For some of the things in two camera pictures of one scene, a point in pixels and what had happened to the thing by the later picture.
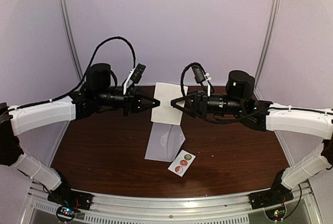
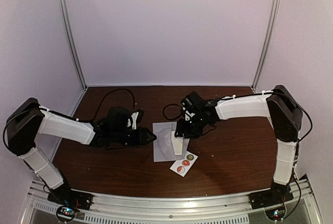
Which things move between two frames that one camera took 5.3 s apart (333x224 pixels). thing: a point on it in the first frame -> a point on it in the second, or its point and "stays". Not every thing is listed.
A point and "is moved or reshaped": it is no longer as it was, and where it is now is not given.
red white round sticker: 179,169 stays
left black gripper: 132,101 -> 141,139
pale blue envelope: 165,141 is moved or reshaped
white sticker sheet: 181,163 stays
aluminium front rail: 174,208 stays
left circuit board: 66,213 stays
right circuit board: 276,213 stays
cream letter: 165,113 -> 177,142
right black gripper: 201,110 -> 182,129
